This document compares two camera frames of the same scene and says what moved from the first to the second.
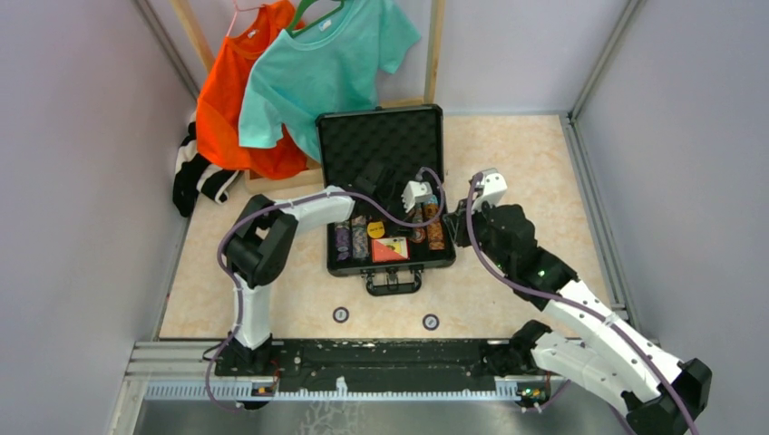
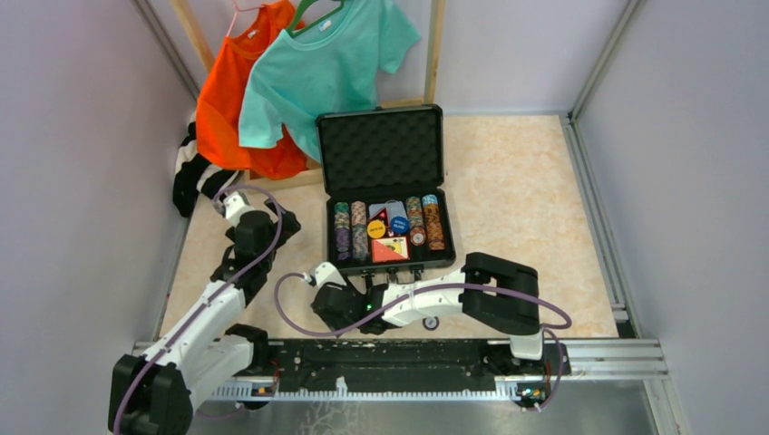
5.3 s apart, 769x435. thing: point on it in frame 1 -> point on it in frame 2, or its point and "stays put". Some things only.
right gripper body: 481,228 -> 340,325
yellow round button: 375,229 stays put
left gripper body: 395,205 -> 290,227
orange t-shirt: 221,100 stays put
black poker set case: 391,161 stays put
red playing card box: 393,249 stays put
